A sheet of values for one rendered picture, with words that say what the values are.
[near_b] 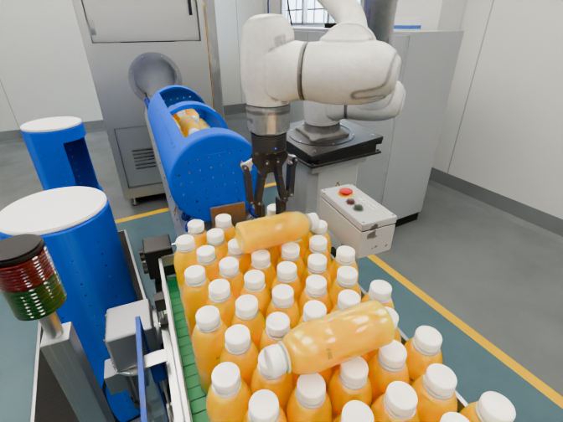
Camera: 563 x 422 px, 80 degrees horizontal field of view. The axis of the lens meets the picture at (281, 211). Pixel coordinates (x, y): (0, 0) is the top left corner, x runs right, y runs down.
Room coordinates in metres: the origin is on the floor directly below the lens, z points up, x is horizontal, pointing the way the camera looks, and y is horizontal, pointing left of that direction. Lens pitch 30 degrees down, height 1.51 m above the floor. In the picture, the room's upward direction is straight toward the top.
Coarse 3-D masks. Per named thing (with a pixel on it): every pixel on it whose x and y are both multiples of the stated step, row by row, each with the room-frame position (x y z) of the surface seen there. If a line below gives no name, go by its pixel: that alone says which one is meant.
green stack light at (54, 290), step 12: (36, 288) 0.32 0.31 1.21; (48, 288) 0.33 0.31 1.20; (60, 288) 0.35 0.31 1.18; (12, 300) 0.31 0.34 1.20; (24, 300) 0.31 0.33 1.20; (36, 300) 0.32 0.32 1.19; (48, 300) 0.33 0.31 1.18; (60, 300) 0.34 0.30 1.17; (24, 312) 0.31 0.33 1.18; (36, 312) 0.31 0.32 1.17; (48, 312) 0.32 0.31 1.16
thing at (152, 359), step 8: (136, 320) 0.50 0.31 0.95; (136, 328) 0.48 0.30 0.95; (136, 336) 0.46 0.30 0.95; (144, 336) 0.51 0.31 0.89; (152, 352) 0.47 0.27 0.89; (160, 352) 0.45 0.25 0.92; (144, 360) 0.43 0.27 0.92; (152, 360) 0.43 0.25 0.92; (160, 360) 0.43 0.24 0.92; (152, 368) 0.44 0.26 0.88; (160, 368) 0.44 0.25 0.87; (144, 376) 0.38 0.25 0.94; (152, 376) 0.43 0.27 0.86; (160, 376) 0.44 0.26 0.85; (144, 384) 0.36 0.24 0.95; (144, 392) 0.34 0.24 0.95; (144, 400) 0.33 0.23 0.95; (168, 400) 0.45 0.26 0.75; (144, 408) 0.32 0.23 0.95; (168, 408) 0.41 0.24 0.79; (144, 416) 0.30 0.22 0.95; (168, 416) 0.40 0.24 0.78
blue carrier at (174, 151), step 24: (168, 96) 1.69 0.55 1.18; (192, 96) 1.73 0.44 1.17; (168, 120) 1.17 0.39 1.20; (216, 120) 1.49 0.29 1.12; (168, 144) 0.99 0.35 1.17; (192, 144) 0.88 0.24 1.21; (216, 144) 0.90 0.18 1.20; (240, 144) 0.93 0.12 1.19; (168, 168) 0.88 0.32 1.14; (192, 168) 0.88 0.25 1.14; (216, 168) 0.90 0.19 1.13; (240, 168) 0.93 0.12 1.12; (192, 192) 0.87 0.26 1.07; (216, 192) 0.90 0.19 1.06; (240, 192) 0.93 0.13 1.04; (192, 216) 0.87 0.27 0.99
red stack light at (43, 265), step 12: (48, 252) 0.36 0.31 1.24; (24, 264) 0.32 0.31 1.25; (36, 264) 0.33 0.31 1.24; (48, 264) 0.35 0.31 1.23; (0, 276) 0.31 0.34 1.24; (12, 276) 0.31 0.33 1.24; (24, 276) 0.32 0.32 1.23; (36, 276) 0.33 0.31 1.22; (48, 276) 0.34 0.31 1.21; (0, 288) 0.31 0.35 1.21; (12, 288) 0.31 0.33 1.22; (24, 288) 0.31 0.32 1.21
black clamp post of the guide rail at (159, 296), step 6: (156, 294) 0.55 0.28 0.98; (162, 294) 0.55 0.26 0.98; (156, 300) 0.53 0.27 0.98; (162, 300) 0.53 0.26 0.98; (156, 306) 0.53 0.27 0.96; (162, 306) 0.53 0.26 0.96; (162, 312) 0.54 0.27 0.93; (162, 318) 0.54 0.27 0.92; (162, 324) 0.53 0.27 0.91; (168, 324) 0.53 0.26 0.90
